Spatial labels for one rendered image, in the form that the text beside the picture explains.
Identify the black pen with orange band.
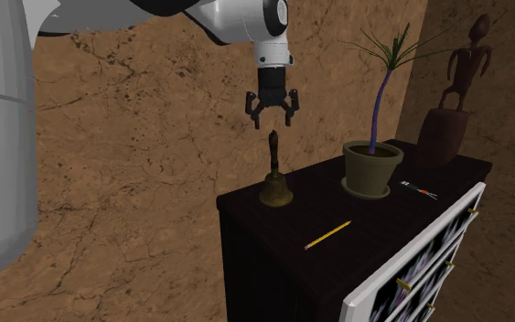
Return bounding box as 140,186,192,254
398,179,439,201

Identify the dark brown wooden figure statue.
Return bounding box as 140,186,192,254
413,13,493,168

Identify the yellow pencil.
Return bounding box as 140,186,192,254
303,220,353,252

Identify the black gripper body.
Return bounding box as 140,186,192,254
256,66,288,108

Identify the brass hand bell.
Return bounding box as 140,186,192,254
258,129,295,209

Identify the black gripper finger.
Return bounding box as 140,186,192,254
244,91,265,131
281,88,301,127

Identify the dark chest of drawers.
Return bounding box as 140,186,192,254
215,138,494,322

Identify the potted plant with purple stem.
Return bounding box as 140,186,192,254
338,23,459,200

